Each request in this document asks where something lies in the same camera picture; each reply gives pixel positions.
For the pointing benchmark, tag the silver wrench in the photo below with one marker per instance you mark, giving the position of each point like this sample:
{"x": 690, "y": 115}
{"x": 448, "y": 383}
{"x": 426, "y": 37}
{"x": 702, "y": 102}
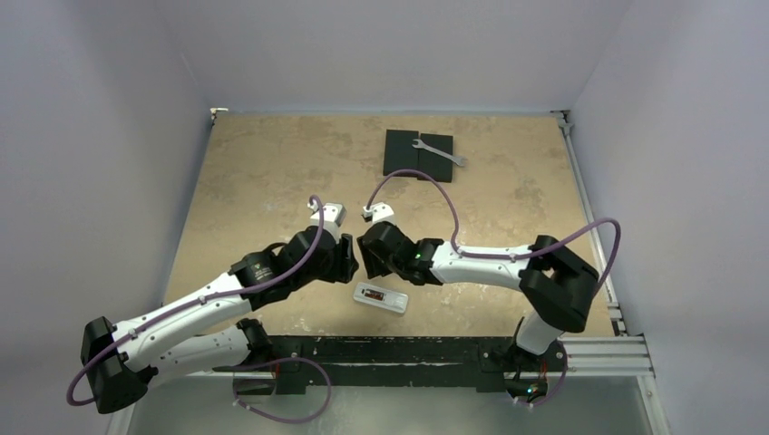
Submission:
{"x": 459, "y": 161}

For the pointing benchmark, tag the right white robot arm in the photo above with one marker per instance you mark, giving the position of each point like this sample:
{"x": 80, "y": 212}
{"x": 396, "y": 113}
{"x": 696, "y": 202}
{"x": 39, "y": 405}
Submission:
{"x": 559, "y": 285}

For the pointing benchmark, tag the right black foam block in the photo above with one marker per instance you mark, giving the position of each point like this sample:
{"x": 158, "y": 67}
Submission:
{"x": 437, "y": 167}

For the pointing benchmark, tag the white remote control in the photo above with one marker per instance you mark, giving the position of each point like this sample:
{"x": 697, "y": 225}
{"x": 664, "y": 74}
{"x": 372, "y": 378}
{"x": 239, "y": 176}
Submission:
{"x": 395, "y": 302}

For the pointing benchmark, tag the blue black battery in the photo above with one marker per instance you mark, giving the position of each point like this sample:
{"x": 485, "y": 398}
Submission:
{"x": 373, "y": 294}

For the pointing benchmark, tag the left black foam block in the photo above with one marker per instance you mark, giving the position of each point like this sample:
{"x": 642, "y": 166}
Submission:
{"x": 399, "y": 152}

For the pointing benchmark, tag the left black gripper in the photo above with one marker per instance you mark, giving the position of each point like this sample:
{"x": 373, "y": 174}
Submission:
{"x": 344, "y": 261}

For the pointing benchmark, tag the black foam block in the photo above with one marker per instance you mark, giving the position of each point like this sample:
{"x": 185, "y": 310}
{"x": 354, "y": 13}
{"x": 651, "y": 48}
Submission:
{"x": 399, "y": 152}
{"x": 437, "y": 167}

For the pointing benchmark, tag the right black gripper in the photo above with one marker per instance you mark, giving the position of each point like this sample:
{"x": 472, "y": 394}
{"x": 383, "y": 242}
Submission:
{"x": 369, "y": 251}

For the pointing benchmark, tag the aluminium frame rail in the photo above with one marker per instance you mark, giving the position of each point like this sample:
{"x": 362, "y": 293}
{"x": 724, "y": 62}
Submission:
{"x": 646, "y": 380}

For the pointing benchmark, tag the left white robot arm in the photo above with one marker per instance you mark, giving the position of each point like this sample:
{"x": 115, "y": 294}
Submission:
{"x": 209, "y": 328}

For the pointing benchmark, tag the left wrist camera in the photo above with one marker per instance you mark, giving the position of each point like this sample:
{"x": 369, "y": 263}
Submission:
{"x": 332, "y": 214}

